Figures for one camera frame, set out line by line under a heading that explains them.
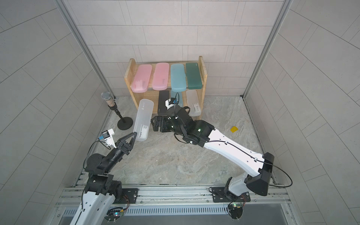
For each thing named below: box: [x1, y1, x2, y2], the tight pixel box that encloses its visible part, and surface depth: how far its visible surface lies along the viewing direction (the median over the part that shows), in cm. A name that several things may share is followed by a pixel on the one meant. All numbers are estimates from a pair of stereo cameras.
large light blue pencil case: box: [170, 63, 187, 92], surface depth 69 cm
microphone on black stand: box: [100, 91, 134, 131], surface depth 98 cm
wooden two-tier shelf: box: [124, 55, 208, 120], surface depth 71 cm
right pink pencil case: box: [152, 62, 170, 91], surface depth 70 cm
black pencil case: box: [157, 90, 170, 116], surface depth 90 cm
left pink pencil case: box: [130, 64, 153, 93], surface depth 68 cm
